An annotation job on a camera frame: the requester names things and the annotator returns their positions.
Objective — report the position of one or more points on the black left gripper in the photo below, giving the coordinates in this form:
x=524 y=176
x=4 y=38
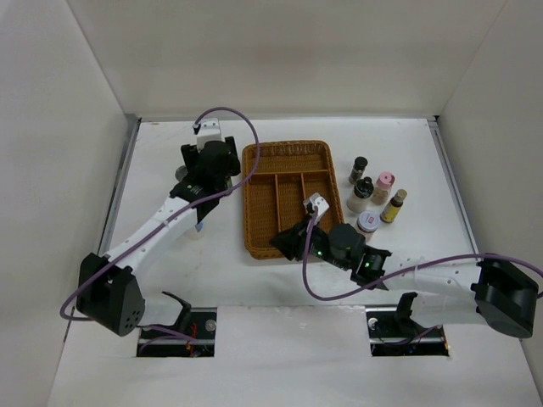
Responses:
x=193 y=154

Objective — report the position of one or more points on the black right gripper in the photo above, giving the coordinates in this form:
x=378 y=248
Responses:
x=288 y=241

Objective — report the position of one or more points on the black-top salt grinder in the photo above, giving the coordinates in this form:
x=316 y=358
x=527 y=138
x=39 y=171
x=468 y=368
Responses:
x=181 y=172
x=361 y=195

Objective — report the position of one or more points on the small dark pepper bottle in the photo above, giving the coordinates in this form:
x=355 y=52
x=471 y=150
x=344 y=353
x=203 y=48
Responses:
x=358 y=168

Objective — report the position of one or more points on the yellow-label brown sauce bottle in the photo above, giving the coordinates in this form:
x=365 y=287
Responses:
x=393 y=207

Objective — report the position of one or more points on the pink-lid spice jar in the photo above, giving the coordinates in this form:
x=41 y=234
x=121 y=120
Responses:
x=382 y=188

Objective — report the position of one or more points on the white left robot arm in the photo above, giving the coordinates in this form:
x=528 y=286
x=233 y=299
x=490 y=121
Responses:
x=109 y=292

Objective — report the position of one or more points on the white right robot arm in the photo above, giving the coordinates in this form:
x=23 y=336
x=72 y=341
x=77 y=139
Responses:
x=462 y=289

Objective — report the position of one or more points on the brown wicker divided tray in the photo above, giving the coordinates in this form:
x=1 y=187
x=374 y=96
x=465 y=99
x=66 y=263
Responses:
x=286 y=174

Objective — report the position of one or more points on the short white-lid jar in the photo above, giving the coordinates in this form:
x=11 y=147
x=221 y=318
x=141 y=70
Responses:
x=367 y=223

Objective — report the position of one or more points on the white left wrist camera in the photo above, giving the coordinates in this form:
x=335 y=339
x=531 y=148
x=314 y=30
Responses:
x=207 y=130

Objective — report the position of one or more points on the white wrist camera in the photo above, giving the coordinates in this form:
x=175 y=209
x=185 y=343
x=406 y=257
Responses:
x=316 y=205
x=207 y=130

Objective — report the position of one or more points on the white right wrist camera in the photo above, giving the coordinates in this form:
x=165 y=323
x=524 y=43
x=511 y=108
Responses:
x=316 y=205

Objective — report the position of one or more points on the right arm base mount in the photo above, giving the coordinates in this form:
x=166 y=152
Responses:
x=392 y=332

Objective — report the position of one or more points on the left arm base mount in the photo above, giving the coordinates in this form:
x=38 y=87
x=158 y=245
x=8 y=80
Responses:
x=192 y=335

